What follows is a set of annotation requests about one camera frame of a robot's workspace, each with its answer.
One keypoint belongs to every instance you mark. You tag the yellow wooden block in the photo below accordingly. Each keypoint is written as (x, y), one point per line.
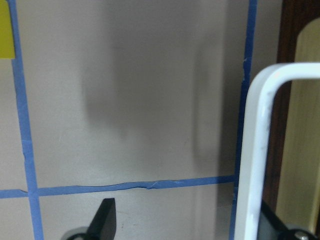
(7, 47)

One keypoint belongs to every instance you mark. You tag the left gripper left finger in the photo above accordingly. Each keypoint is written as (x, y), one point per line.
(104, 224)

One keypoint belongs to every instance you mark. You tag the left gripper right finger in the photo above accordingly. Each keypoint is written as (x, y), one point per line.
(270, 227)

